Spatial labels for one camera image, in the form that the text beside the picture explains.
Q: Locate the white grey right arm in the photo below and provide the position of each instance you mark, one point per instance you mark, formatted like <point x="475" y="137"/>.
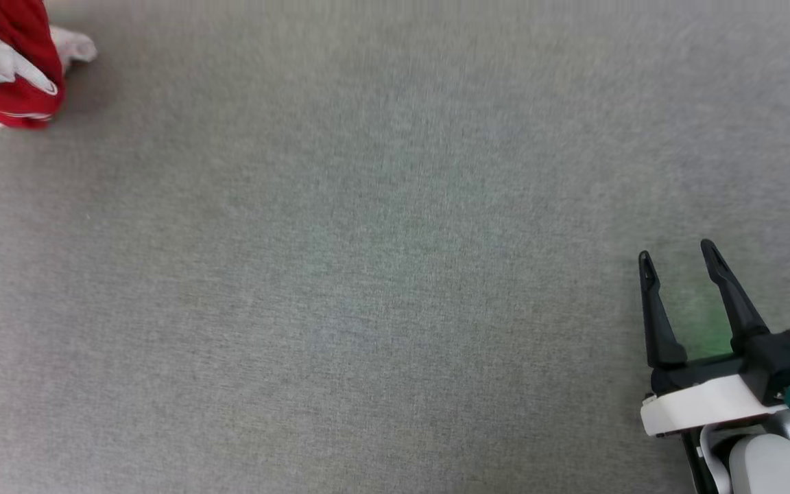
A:
<point x="765" y="463"/>

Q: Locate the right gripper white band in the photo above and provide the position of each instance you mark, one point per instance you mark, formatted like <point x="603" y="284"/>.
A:
<point x="700" y="405"/>

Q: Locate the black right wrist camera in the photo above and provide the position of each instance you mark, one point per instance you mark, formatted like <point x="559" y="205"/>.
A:
<point x="782" y="363"/>

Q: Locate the red Bulls basketball jersey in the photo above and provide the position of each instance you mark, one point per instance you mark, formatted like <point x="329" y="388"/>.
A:
<point x="14" y="89"/>

